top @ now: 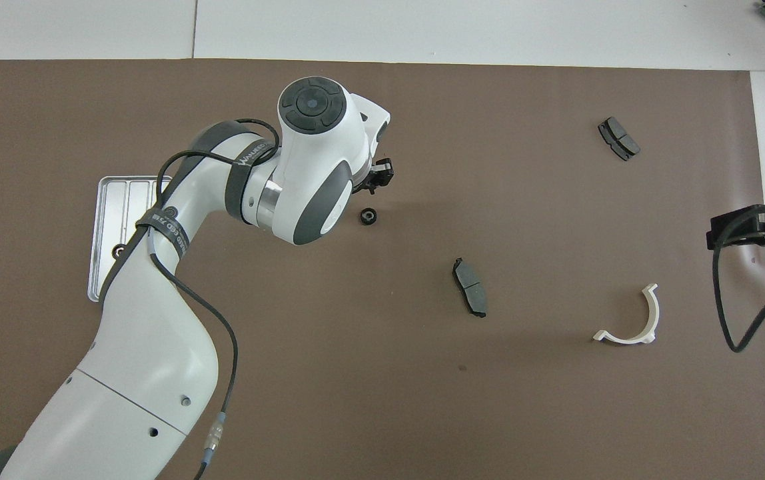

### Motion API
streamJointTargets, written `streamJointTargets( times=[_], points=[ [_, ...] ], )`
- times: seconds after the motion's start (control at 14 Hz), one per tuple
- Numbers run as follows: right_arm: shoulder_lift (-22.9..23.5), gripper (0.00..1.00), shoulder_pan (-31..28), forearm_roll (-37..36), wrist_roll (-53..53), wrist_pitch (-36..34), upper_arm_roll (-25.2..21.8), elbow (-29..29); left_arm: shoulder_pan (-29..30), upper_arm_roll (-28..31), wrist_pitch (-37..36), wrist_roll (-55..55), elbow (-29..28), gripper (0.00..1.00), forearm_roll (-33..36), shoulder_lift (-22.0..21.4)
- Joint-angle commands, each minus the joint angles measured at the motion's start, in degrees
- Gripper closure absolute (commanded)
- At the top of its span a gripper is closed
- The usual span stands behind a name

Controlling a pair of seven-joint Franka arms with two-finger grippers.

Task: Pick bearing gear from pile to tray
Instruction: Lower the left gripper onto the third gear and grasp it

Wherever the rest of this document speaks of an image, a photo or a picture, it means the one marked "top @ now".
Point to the black bearing gear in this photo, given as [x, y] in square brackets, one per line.
[114, 252]
[363, 216]

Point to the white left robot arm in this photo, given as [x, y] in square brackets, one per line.
[142, 373]

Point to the silver metal tray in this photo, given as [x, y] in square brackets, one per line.
[109, 213]

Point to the dark grey brake pad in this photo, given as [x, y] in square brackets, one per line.
[470, 286]
[619, 138]

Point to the brown table mat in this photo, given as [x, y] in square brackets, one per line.
[489, 413]

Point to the white curved plastic bracket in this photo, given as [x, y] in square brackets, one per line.
[654, 313]

